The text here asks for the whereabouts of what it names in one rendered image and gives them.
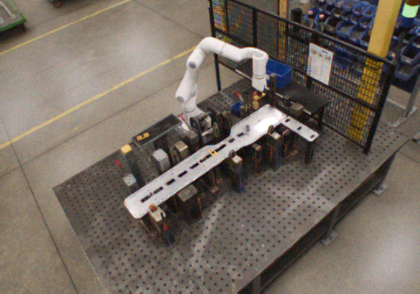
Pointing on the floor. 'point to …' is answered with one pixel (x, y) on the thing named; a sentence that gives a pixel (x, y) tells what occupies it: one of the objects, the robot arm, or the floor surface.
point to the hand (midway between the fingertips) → (259, 93)
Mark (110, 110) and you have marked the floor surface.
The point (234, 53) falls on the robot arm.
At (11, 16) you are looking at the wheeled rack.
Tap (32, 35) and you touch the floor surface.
